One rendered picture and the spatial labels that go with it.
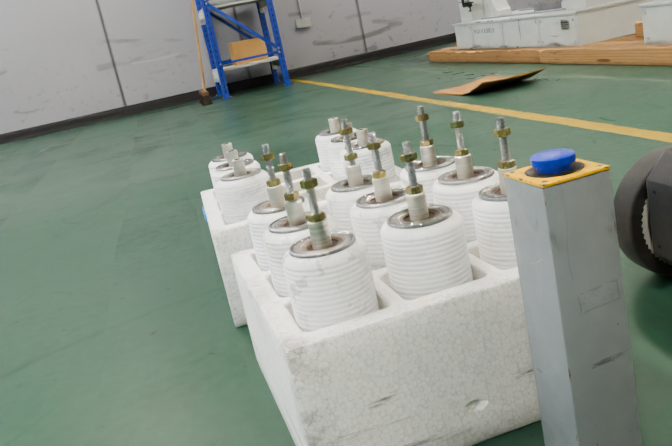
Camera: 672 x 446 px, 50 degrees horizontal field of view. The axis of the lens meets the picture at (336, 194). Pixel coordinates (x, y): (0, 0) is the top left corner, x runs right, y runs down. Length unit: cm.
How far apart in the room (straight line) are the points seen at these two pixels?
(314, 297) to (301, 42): 652
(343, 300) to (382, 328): 5
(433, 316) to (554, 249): 17
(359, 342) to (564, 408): 21
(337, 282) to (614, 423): 30
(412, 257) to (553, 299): 18
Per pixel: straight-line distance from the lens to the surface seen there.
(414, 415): 82
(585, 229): 69
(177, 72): 710
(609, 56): 381
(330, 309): 78
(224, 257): 127
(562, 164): 68
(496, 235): 85
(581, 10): 414
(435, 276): 81
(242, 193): 128
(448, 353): 81
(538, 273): 71
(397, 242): 80
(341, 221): 103
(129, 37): 709
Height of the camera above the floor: 49
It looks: 13 degrees down
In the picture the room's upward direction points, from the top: 12 degrees counter-clockwise
